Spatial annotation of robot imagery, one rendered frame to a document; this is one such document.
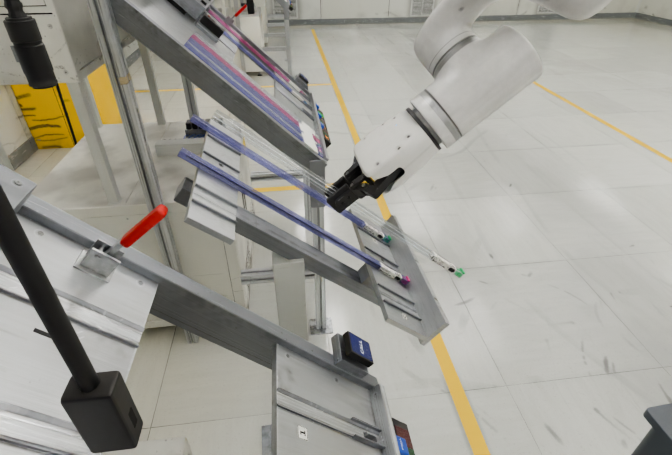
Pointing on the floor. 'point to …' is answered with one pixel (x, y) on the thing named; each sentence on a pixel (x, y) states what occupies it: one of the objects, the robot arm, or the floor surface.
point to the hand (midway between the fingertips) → (341, 194)
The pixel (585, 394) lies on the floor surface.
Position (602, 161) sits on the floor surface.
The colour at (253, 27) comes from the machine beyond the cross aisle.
